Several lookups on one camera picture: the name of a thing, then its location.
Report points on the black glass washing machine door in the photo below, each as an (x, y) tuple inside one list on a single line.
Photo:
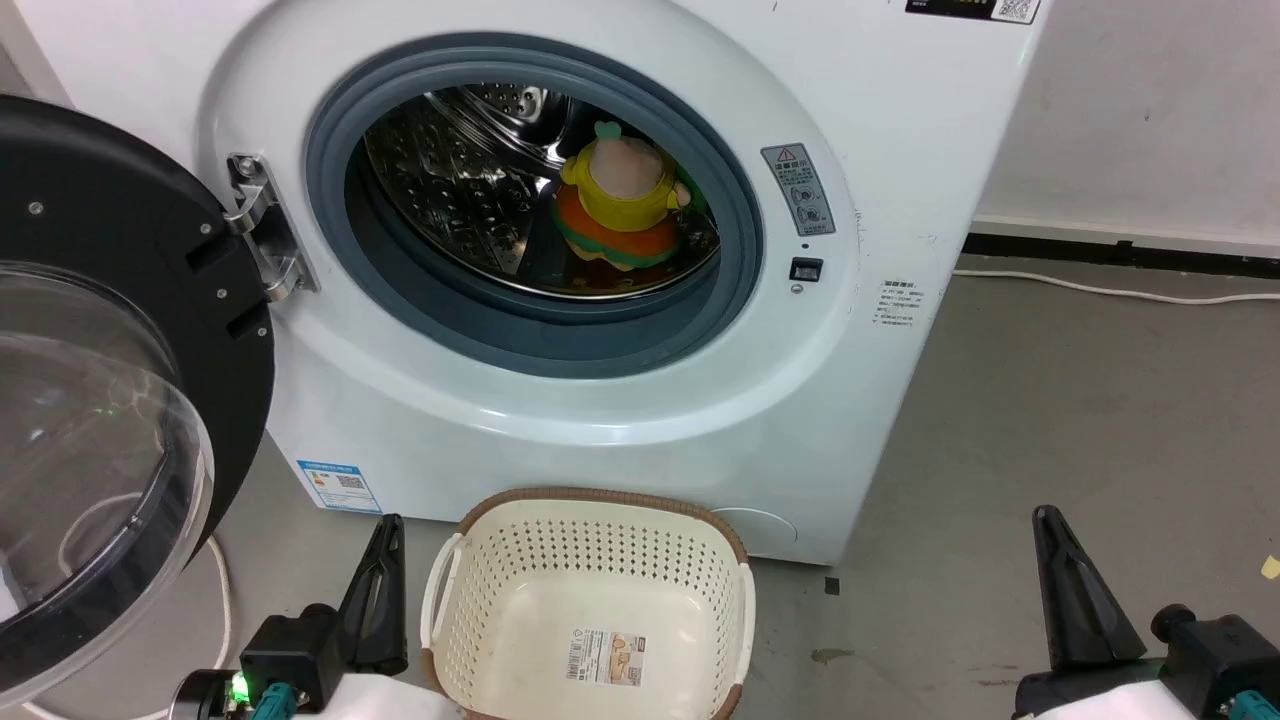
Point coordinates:
[(110, 260)]

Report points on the cream perforated laundry basket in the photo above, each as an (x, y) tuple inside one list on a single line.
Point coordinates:
[(590, 560)]

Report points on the metal door hinge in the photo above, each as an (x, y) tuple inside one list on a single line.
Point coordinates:
[(268, 235)]

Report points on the grey warning sticker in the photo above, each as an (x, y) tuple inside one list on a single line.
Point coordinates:
[(798, 190)]

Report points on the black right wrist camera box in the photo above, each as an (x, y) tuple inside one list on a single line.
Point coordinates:
[(1225, 650)]

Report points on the grey rubber door gasket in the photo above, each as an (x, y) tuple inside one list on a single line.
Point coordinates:
[(560, 335)]

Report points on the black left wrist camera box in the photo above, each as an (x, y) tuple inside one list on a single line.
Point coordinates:
[(290, 650)]

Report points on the yellow floor tape piece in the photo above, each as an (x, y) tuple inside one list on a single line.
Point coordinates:
[(1271, 567)]

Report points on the black baseboard strip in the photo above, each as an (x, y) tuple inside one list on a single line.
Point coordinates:
[(1120, 252)]

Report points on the yellow orange plush toy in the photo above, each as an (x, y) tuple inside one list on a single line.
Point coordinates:
[(620, 200)]

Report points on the stainless steel washer drum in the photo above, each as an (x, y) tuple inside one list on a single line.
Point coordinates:
[(450, 190)]

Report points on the round filter cover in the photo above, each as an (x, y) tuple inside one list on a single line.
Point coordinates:
[(760, 530)]

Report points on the white front-load washing machine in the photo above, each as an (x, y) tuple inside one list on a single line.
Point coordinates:
[(620, 420)]

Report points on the black door latch socket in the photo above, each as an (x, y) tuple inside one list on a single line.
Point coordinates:
[(806, 269)]

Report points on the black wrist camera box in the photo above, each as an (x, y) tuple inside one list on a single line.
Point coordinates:
[(1225, 650), (290, 650)]

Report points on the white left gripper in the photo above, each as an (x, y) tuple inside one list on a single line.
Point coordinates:
[(390, 698)]

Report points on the small text sticker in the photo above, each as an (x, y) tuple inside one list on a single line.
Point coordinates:
[(898, 303)]

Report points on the paper label with barcode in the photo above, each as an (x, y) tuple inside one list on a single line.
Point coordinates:
[(605, 657)]

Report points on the blue energy label sticker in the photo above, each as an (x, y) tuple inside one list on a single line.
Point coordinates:
[(338, 486)]

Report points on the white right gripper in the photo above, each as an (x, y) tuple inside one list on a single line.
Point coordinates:
[(1090, 700)]

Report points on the black control panel strip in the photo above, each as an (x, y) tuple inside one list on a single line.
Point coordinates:
[(960, 8)]

